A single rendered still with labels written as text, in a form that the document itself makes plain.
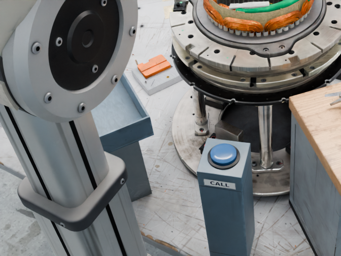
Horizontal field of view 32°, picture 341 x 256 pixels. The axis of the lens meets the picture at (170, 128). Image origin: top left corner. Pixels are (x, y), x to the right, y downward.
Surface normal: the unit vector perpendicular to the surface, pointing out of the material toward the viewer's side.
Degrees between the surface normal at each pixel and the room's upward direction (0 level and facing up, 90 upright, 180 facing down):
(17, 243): 0
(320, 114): 0
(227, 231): 90
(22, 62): 76
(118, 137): 90
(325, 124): 0
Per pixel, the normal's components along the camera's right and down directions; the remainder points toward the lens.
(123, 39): 0.83, 0.33
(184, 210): -0.13, -0.68
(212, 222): -0.28, 0.72
